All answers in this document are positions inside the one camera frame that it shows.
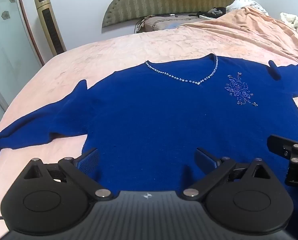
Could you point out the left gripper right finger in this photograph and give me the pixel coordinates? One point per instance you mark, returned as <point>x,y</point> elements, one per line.
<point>243,198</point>

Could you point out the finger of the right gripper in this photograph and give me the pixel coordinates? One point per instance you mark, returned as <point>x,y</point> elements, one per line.
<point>283,147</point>

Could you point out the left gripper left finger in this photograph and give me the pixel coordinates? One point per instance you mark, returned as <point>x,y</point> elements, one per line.
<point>46,199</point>

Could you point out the blue beaded sweater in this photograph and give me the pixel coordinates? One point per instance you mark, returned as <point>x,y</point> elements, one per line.
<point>147,121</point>

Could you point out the dark clothes on pillow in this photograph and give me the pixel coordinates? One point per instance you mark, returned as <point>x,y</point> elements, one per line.
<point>215,12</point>

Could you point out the peach blanket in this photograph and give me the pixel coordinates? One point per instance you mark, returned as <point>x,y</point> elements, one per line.
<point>252,26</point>

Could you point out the cream crumpled blanket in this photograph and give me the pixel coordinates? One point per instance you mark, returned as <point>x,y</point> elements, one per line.
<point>290,20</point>

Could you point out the glass wardrobe door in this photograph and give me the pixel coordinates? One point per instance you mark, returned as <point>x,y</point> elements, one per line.
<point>18,60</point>

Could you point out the white quilt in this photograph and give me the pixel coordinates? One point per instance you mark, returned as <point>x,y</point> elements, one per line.
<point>238,4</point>

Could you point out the brown striped pillow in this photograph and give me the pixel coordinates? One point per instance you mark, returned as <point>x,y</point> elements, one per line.
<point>155,23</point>

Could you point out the gold tower air conditioner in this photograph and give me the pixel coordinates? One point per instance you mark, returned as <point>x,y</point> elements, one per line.
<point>50,26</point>

